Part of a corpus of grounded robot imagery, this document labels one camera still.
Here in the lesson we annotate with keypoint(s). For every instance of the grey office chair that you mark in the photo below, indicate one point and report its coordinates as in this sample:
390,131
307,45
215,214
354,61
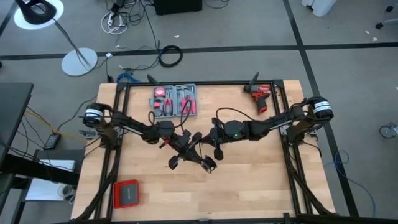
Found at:
379,25

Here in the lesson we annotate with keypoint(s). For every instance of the black side table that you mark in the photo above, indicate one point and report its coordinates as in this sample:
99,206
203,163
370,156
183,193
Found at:
59,154

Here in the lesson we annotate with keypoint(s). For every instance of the black floor box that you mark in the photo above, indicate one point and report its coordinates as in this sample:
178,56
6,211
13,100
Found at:
177,6

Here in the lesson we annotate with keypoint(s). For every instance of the small white plug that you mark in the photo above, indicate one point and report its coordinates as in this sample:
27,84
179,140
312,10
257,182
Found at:
109,55

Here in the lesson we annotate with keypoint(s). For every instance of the white paper sheet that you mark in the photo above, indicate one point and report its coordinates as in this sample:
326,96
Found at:
59,165

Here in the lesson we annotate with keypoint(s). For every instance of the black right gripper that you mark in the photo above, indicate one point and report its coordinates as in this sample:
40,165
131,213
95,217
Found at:
217,137

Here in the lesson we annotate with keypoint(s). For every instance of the white power strip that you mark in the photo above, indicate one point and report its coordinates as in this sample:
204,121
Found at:
109,20

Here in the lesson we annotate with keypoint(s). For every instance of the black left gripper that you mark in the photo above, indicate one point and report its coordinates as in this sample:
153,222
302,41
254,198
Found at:
186,148

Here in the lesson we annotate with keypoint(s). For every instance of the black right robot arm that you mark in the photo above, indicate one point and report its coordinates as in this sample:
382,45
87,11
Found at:
280,123

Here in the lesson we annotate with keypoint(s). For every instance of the red-rimmed grey box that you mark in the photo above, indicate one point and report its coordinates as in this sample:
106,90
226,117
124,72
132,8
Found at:
126,194

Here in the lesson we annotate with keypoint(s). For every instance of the white trash bin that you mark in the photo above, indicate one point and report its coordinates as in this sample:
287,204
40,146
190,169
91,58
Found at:
320,7

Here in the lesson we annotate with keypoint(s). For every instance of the red tape measure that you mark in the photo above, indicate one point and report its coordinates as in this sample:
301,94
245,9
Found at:
159,92

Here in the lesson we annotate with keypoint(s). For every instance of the black desk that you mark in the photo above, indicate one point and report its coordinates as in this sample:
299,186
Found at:
12,109

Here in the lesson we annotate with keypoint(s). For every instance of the grey plastic tool case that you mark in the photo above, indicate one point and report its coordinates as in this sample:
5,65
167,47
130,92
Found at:
174,102

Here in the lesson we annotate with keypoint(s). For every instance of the black power adapter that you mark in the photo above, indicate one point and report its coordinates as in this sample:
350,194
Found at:
52,141

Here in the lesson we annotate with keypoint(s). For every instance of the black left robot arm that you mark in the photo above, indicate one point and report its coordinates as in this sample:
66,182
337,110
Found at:
130,124

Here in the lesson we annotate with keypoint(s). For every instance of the grey caster wheel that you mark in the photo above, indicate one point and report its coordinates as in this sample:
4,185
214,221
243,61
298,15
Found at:
387,131

